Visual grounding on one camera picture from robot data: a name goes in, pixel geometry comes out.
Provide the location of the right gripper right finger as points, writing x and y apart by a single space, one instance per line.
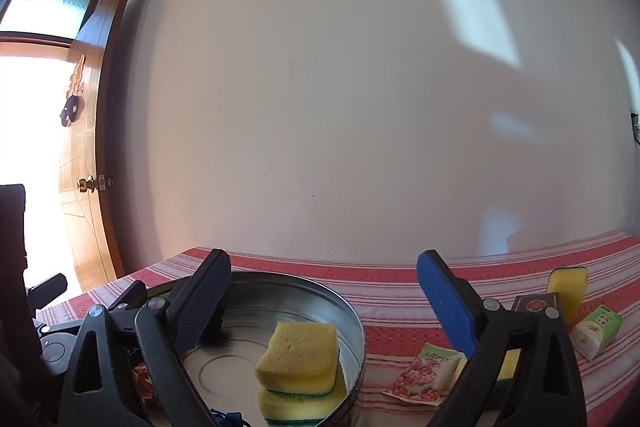
546 389

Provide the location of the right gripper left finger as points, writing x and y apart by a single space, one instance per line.
98 388

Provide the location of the red snack packet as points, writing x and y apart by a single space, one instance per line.
144 385

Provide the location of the yellow sponge dark backing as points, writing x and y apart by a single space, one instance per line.
569 284

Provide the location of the yellow green scouring sponge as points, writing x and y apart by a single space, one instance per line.
281 409

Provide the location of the yellow sponge green backing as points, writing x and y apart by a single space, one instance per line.
301 359

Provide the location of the black gift box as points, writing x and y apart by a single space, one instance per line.
535 303

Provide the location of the round metal tin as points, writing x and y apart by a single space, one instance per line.
223 370

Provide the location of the green tissue pack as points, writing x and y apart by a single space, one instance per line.
591 335

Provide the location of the pink floral snack packet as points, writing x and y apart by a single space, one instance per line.
430 376

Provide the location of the wooden door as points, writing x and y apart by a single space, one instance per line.
87 216

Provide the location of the red striped tablecloth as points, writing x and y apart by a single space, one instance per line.
397 319

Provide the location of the door hanging ornament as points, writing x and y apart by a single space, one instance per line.
76 86

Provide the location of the brass door handle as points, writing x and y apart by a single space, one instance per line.
101 182

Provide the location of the wall power outlet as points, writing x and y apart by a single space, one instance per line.
635 125

